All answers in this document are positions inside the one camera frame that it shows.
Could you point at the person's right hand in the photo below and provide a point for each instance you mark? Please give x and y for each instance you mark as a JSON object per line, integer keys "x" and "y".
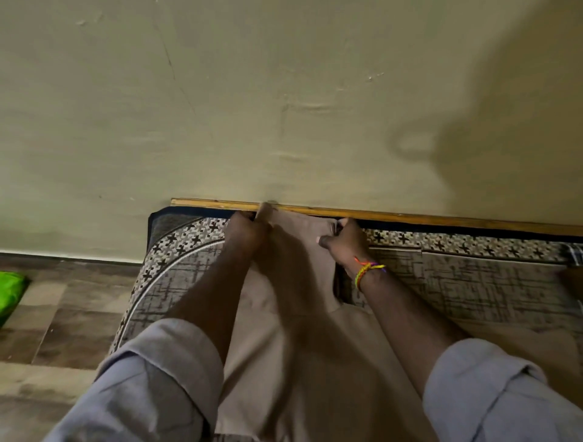
{"x": 348, "y": 248}

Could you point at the person's left hand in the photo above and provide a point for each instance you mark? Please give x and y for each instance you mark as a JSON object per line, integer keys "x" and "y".
{"x": 245, "y": 237}

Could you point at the person's right thumb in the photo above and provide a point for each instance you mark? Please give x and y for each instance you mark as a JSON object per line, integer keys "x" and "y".
{"x": 327, "y": 242}

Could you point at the person's left fingers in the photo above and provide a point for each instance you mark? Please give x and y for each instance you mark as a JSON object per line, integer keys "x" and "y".
{"x": 241, "y": 218}

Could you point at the beige trousers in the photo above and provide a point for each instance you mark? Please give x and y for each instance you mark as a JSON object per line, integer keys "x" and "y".
{"x": 291, "y": 346}

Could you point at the person's left forearm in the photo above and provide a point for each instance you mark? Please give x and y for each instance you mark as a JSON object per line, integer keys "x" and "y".
{"x": 214, "y": 300}

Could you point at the person's right forearm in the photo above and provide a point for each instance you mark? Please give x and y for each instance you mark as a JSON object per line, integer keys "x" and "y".
{"x": 410, "y": 328}

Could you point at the grey patterned mattress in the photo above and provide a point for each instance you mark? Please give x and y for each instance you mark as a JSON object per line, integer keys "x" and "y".
{"x": 478, "y": 282}

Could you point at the person's left grey sleeve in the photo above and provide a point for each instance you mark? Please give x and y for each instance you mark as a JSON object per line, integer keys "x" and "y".
{"x": 150, "y": 387}

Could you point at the person's grey sleeve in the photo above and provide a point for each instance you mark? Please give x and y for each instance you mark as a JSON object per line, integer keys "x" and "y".
{"x": 496, "y": 396}
{"x": 150, "y": 387}

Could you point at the person's right grey sleeve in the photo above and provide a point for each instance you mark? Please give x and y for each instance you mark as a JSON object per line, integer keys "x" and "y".
{"x": 496, "y": 396}

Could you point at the green plastic bag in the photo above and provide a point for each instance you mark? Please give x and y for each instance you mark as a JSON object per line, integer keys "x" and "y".
{"x": 9, "y": 293}

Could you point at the checked cloth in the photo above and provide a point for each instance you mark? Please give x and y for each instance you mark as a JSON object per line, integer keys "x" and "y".
{"x": 575, "y": 253}

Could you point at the wooden bed frame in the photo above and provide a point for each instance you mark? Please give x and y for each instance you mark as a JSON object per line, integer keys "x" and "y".
{"x": 364, "y": 215}

